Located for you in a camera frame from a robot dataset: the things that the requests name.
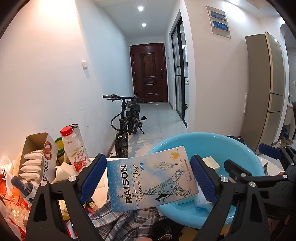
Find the Raison cigarette carton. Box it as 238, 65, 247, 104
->
107, 146, 199, 212

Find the crumpled white paper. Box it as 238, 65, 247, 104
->
51, 162, 78, 184

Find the red cap drink bottle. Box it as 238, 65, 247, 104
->
60, 126, 90, 173

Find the blue plastic basin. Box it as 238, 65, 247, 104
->
149, 132, 265, 229

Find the cardboard pretzel box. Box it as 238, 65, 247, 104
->
18, 133, 58, 183

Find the beige refrigerator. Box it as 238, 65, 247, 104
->
241, 32, 285, 154

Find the red snack bag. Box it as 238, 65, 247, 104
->
1, 174, 30, 240

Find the white tall carton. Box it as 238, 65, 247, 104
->
69, 123, 89, 160

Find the blue plaid shirt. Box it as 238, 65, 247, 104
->
90, 202, 166, 240

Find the black folding bicycle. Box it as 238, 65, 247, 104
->
102, 94, 147, 158

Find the black framed glass door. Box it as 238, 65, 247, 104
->
171, 17, 189, 122

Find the dark red entrance door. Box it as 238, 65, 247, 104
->
130, 43, 168, 102

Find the white wall switch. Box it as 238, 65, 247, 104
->
82, 60, 88, 69

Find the wall electrical panel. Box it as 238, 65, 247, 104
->
206, 6, 231, 39

